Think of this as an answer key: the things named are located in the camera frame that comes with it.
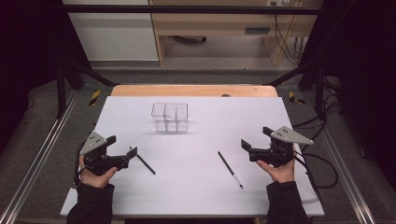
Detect light wooden desk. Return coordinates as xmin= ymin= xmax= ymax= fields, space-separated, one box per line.
xmin=148 ymin=0 xmax=323 ymax=67

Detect black metal frame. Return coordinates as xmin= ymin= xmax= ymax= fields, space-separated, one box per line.
xmin=55 ymin=4 xmax=327 ymax=120

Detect white table cover sheet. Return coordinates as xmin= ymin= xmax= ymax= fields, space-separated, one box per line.
xmin=60 ymin=95 xmax=325 ymax=218

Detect white cabinet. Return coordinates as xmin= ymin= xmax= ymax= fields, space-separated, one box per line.
xmin=62 ymin=0 xmax=160 ymax=62

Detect person's right hand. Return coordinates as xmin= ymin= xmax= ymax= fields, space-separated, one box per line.
xmin=256 ymin=158 xmax=296 ymax=184

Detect right hand-held gripper cable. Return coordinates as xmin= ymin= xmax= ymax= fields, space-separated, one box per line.
xmin=291 ymin=148 xmax=339 ymax=200

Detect white power strip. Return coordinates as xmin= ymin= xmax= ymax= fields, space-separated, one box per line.
xmin=266 ymin=0 xmax=292 ymax=7

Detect aluminium floor rail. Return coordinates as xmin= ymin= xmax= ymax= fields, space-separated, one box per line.
xmin=303 ymin=91 xmax=376 ymax=224
xmin=0 ymin=90 xmax=80 ymax=224

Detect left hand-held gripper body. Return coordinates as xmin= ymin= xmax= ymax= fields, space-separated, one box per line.
xmin=79 ymin=131 xmax=131 ymax=176

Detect black curtain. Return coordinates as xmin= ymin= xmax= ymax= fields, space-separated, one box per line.
xmin=0 ymin=0 xmax=92 ymax=154
xmin=299 ymin=0 xmax=396 ymax=182

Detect black pen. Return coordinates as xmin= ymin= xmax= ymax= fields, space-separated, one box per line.
xmin=129 ymin=146 xmax=157 ymax=175

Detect person's left hand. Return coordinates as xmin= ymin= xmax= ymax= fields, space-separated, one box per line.
xmin=78 ymin=156 xmax=119 ymax=189

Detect hand-held gripper cable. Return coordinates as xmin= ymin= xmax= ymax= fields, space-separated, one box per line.
xmin=72 ymin=141 xmax=89 ymax=189
xmin=291 ymin=148 xmax=339 ymax=200

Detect yellow clamp right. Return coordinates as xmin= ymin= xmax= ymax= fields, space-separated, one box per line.
xmin=288 ymin=91 xmax=306 ymax=105

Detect clear plastic divided organizer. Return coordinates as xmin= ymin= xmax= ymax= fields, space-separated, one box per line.
xmin=150 ymin=102 xmax=190 ymax=133

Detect black floor cables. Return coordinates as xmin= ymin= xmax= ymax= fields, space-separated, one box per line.
xmin=291 ymin=76 xmax=343 ymax=147

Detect bundle of hanging cables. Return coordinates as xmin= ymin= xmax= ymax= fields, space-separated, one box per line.
xmin=273 ymin=13 xmax=308 ymax=65

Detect left hand-held gripper cable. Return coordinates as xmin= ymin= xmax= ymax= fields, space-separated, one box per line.
xmin=72 ymin=141 xmax=89 ymax=189

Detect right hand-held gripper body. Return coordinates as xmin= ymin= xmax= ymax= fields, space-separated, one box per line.
xmin=248 ymin=125 xmax=315 ymax=168

